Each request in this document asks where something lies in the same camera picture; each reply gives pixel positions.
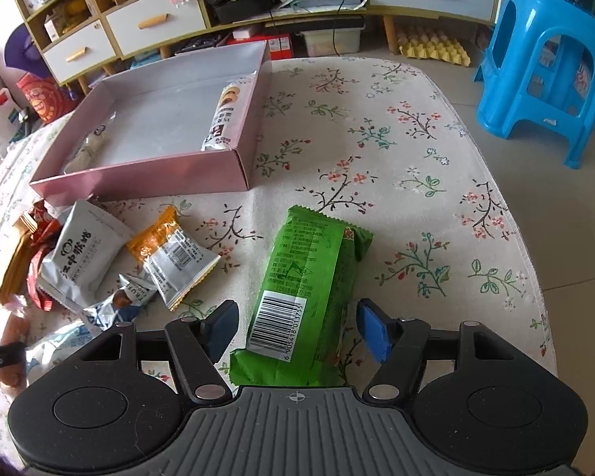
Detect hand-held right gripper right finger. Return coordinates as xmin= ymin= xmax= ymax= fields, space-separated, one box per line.
xmin=356 ymin=298 xmax=524 ymax=402

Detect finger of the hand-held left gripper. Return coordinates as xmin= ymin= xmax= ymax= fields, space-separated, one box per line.
xmin=0 ymin=336 xmax=27 ymax=390

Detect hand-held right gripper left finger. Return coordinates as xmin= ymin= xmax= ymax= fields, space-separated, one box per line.
xmin=72 ymin=300 xmax=240 ymax=405

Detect red snack packet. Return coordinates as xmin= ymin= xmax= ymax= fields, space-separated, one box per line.
xmin=24 ymin=200 xmax=65 ymax=311

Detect orange silver snack packet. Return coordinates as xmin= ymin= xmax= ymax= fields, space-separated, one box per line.
xmin=127 ymin=207 xmax=222 ymax=312

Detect gold snack packet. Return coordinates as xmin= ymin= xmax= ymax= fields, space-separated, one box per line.
xmin=0 ymin=211 xmax=35 ymax=305

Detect green snack packet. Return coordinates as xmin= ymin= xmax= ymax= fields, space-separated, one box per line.
xmin=229 ymin=205 xmax=374 ymax=388

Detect white grey snack packet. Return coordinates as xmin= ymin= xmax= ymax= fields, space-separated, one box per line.
xmin=37 ymin=200 xmax=136 ymax=311

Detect pink cardboard box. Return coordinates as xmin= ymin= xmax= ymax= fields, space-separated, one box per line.
xmin=29 ymin=41 xmax=271 ymax=207

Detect orange-brown snack packet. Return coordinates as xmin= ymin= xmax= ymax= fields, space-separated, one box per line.
xmin=0 ymin=295 xmax=33 ymax=388

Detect small blue silver packet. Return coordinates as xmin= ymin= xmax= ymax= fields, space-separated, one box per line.
xmin=83 ymin=274 xmax=158 ymax=333

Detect white chocolate cookie packet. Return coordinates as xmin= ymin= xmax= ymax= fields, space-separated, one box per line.
xmin=200 ymin=73 xmax=257 ymax=152

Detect clear beige snack packet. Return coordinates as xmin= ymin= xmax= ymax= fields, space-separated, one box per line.
xmin=62 ymin=111 xmax=117 ymax=174

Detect white red shopping bag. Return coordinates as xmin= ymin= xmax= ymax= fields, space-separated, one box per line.
xmin=0 ymin=81 xmax=21 ymax=159

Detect red printed bag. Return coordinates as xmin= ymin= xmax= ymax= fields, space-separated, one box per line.
xmin=17 ymin=73 xmax=75 ymax=125

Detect yellow egg tray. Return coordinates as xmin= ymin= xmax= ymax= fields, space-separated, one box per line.
xmin=398 ymin=25 xmax=472 ymax=67

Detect black flat tray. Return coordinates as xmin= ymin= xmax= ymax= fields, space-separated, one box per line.
xmin=173 ymin=34 xmax=229 ymax=56

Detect red box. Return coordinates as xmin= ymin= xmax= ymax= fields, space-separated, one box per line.
xmin=265 ymin=35 xmax=293 ymax=58

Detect clear storage bin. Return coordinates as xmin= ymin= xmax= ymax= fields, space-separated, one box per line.
xmin=297 ymin=25 xmax=363 ymax=58

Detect wooden cabinet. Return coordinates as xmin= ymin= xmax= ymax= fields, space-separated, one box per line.
xmin=12 ymin=0 xmax=516 ymax=95

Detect purple hat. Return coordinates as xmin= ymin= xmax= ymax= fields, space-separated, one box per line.
xmin=4 ymin=24 xmax=48 ymax=67

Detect blue plastic stool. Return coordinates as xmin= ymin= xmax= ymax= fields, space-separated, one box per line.
xmin=474 ymin=0 xmax=595 ymax=169

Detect yellow fruits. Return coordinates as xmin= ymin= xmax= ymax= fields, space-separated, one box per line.
xmin=62 ymin=0 xmax=100 ymax=31

